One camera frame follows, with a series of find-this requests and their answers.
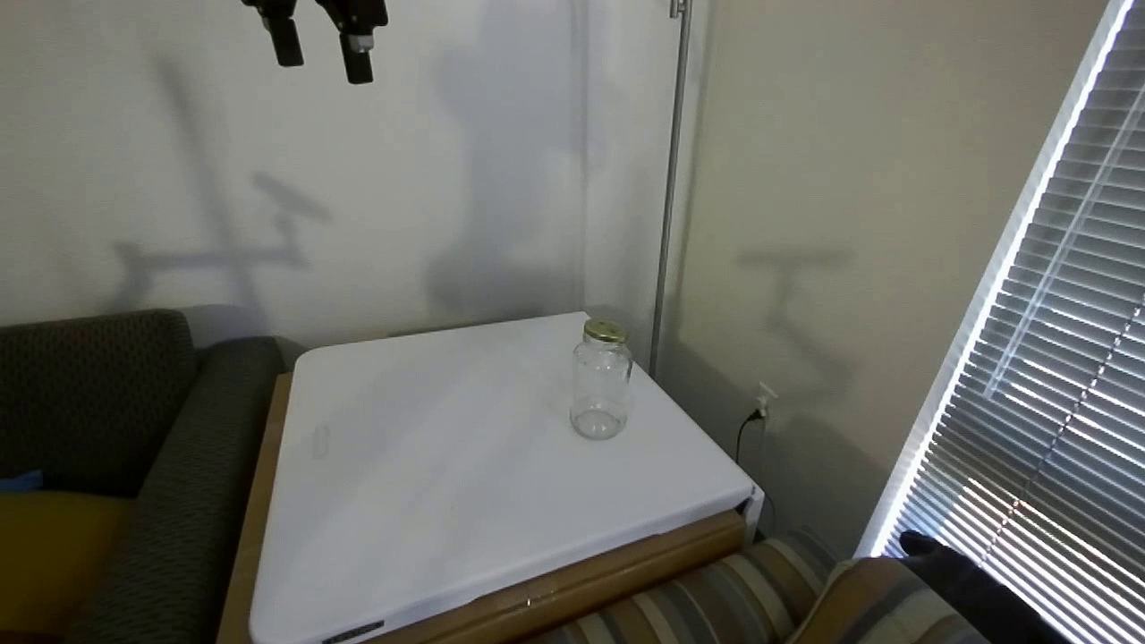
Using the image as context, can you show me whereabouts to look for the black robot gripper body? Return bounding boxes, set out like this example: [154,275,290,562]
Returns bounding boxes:
[244,0,389,32]

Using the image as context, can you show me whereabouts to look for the clear glass jar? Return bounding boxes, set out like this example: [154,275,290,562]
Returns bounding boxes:
[566,318,637,444]

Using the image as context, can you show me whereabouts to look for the dark grey sofa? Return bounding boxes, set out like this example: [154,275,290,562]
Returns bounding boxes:
[0,308,303,644]

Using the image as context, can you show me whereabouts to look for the blue item on sofa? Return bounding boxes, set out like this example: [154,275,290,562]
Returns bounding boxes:
[0,463,49,496]

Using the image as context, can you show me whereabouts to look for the yellow cushion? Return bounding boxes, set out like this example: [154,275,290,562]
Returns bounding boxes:
[0,490,136,644]

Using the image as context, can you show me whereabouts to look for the striped sofa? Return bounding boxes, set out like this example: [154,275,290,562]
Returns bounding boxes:
[522,531,840,644]

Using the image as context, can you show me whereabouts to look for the striped sofa cushion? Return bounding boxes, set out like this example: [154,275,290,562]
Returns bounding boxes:
[782,553,996,644]

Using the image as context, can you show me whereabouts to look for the white window blinds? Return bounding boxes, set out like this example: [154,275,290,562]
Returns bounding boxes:
[860,0,1145,644]

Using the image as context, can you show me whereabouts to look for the thin metal wall pole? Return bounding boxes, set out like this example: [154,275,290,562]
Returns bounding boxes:
[646,0,696,378]

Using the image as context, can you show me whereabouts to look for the black power cord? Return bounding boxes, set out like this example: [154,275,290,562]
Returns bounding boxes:
[729,404,764,471]

